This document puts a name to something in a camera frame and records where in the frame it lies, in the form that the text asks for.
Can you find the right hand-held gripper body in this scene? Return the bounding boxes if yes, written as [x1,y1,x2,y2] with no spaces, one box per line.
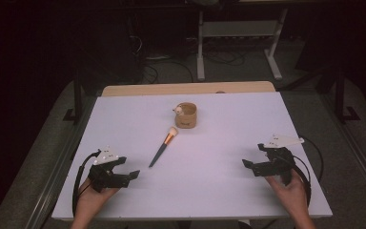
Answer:
[252,134,305,187]

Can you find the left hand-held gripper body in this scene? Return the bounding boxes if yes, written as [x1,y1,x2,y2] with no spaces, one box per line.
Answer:
[88,145,132,194]

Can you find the makeup brush with dark handle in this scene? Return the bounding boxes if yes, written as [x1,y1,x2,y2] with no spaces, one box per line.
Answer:
[148,126,179,169]

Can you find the round wooden cup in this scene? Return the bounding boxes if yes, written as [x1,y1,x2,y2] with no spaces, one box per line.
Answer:
[173,101,198,130]

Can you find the person's left hand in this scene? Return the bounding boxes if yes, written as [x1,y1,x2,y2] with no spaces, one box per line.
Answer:
[75,179,120,220]

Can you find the person's right hand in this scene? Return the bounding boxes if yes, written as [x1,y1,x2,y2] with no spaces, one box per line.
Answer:
[265,170,309,218]

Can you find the white board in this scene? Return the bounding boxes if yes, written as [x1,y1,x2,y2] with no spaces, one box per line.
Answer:
[51,92,334,221]

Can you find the black metal stand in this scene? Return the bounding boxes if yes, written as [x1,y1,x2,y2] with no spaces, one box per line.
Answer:
[333,66,362,124]
[62,74,84,124]

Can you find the wooden table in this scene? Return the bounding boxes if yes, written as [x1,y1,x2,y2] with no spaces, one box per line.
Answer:
[101,80,276,97]

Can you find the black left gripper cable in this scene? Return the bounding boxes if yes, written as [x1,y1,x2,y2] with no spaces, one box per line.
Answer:
[71,150,102,218]

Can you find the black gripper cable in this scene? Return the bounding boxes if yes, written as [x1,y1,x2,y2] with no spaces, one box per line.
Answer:
[290,136,325,208]
[71,150,102,218]

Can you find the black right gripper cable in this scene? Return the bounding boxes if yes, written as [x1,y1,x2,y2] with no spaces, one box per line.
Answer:
[290,136,325,208]

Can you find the silver metal rail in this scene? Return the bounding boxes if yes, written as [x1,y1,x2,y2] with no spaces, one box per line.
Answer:
[318,94,366,203]
[23,96,97,229]

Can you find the black floor cables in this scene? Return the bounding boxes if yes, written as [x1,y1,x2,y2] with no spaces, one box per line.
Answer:
[128,33,248,84]

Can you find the white metal desk frame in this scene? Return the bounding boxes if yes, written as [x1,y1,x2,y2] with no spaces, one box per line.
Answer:
[195,9,290,82]

